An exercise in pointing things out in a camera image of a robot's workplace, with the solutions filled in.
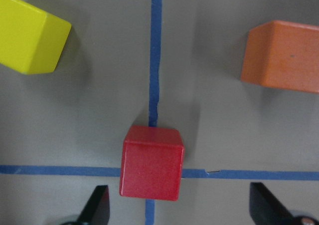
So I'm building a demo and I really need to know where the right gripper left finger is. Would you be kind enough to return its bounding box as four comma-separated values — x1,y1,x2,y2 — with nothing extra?
76,185,110,225

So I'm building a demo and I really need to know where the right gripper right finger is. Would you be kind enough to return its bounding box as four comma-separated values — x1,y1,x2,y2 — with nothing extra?
249,182,299,225

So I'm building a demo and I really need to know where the red wooden block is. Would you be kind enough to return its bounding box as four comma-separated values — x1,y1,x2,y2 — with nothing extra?
119,125,184,201

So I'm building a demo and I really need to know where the orange wooden block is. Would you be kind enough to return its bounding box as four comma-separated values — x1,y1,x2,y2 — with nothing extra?
240,20,319,93

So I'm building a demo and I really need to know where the yellow wooden block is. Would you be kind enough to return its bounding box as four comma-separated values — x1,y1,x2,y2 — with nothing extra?
0,0,71,75

